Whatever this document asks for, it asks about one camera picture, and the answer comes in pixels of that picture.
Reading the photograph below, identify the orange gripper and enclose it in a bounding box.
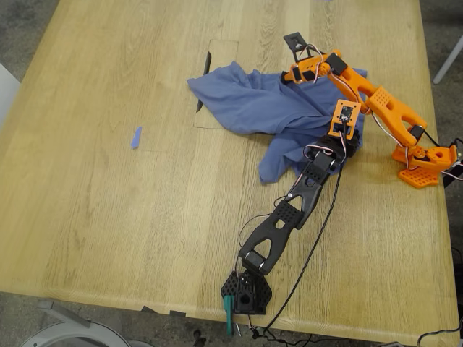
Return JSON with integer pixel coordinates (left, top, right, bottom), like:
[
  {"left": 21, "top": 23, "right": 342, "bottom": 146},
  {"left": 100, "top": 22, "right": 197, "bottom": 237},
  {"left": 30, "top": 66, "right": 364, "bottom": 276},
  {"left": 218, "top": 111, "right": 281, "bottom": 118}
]
[{"left": 281, "top": 53, "right": 332, "bottom": 87}]

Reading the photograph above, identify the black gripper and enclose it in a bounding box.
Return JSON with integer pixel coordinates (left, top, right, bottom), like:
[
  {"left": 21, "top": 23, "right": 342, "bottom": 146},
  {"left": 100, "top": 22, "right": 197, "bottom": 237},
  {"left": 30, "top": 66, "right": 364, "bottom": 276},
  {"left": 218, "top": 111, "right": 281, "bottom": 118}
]
[{"left": 313, "top": 129, "right": 363, "bottom": 167}]

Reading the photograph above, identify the blue printed T-shirt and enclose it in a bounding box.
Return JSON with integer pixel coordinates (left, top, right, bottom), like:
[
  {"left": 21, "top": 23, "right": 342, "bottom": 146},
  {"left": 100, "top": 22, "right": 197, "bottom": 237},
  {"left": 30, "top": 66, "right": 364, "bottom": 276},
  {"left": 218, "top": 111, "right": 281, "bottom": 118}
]
[{"left": 187, "top": 60, "right": 368, "bottom": 185}]

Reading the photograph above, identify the black table clamp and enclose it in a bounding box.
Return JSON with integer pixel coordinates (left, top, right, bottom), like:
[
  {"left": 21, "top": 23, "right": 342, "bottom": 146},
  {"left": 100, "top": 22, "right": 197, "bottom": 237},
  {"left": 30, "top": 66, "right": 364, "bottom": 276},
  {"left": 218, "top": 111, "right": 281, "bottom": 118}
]
[{"left": 441, "top": 137, "right": 463, "bottom": 189}]

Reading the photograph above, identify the white metal leg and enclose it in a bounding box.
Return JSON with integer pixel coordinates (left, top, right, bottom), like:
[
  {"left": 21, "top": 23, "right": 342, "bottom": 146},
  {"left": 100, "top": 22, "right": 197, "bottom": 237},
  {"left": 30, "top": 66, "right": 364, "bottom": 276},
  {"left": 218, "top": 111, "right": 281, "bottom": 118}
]
[{"left": 433, "top": 35, "right": 463, "bottom": 85}]

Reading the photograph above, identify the small blue tape strip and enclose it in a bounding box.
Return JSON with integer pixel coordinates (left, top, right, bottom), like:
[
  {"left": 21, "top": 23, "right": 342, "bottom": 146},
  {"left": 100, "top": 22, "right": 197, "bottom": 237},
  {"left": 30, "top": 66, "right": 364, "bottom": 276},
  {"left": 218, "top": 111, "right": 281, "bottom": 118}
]
[{"left": 129, "top": 126, "right": 143, "bottom": 150}]

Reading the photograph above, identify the teal table clamp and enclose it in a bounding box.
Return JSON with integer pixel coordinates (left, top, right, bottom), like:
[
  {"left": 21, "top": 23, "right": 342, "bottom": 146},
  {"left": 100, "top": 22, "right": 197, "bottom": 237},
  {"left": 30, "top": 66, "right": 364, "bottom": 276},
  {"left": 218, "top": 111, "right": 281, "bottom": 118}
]
[{"left": 223, "top": 294, "right": 236, "bottom": 336}]

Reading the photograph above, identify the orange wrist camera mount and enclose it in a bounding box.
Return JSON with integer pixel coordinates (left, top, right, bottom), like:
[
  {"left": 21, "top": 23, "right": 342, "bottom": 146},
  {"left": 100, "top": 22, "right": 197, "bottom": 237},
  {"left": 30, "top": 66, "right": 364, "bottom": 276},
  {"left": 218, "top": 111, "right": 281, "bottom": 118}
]
[{"left": 327, "top": 98, "right": 362, "bottom": 141}]

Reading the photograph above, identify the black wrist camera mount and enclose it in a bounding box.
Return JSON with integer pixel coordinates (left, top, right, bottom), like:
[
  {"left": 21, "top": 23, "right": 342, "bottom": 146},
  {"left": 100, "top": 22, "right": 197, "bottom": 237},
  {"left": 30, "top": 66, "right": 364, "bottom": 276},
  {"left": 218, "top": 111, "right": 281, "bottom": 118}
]
[{"left": 283, "top": 31, "right": 316, "bottom": 61}]

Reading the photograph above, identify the orange perforated base plate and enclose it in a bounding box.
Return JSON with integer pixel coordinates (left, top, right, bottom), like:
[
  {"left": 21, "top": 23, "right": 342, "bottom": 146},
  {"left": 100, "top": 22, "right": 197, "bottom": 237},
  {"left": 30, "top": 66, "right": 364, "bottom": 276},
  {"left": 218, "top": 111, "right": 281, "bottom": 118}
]
[{"left": 397, "top": 164, "right": 441, "bottom": 189}]

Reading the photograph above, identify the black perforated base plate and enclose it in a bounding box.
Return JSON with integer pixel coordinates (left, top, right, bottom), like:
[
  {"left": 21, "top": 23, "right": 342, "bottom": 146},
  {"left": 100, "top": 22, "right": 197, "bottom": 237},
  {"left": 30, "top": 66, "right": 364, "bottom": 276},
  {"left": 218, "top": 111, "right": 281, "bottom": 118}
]
[{"left": 221, "top": 270, "right": 273, "bottom": 315}]

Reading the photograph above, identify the black camera cable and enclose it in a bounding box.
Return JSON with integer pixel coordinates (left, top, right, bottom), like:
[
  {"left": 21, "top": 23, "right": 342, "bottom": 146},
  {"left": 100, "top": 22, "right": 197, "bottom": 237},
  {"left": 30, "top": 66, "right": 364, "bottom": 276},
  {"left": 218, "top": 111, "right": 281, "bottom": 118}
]
[{"left": 252, "top": 158, "right": 344, "bottom": 343}]

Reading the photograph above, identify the black power cable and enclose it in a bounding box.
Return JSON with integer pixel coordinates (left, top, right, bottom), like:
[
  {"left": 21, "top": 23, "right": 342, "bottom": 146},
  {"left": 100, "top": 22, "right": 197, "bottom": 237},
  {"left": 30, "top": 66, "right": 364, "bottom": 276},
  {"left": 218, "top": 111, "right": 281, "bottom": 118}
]
[{"left": 417, "top": 317, "right": 463, "bottom": 346}]

